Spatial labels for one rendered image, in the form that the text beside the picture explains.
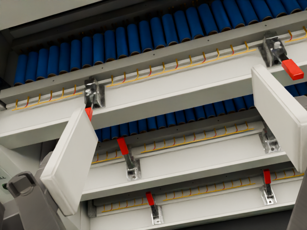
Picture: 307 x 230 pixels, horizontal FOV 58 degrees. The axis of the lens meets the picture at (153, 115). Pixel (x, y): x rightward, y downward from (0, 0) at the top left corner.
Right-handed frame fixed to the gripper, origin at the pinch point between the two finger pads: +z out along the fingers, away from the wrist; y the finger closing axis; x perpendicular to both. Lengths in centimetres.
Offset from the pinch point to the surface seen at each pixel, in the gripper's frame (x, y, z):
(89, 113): -6.5, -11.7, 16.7
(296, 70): -6.7, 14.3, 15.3
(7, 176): -17.9, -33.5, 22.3
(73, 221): -37, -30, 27
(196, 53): -5.0, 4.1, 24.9
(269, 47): -5.6, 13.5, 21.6
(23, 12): 7.3, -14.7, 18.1
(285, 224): -57, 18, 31
